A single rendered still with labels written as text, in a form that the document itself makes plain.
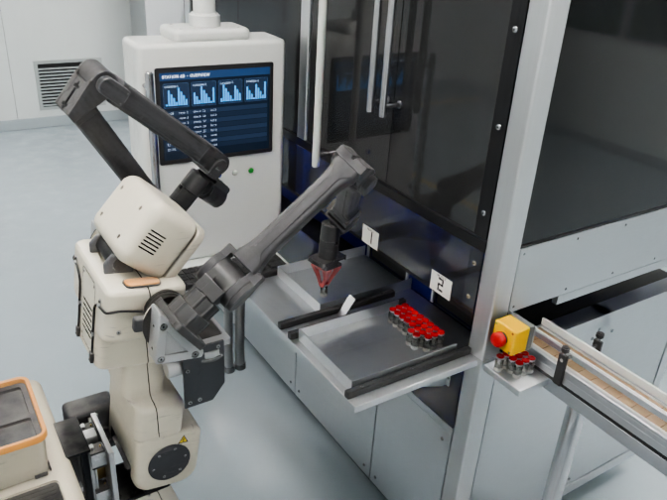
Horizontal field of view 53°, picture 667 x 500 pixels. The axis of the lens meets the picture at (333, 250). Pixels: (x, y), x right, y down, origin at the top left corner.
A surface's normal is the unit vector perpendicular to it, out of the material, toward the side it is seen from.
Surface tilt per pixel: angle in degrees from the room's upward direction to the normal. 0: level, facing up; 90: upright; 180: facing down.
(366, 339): 0
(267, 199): 90
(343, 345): 0
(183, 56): 90
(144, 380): 90
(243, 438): 0
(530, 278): 90
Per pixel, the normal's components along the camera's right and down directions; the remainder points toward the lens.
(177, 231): 0.54, 0.40
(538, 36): -0.84, 0.20
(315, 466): 0.06, -0.89
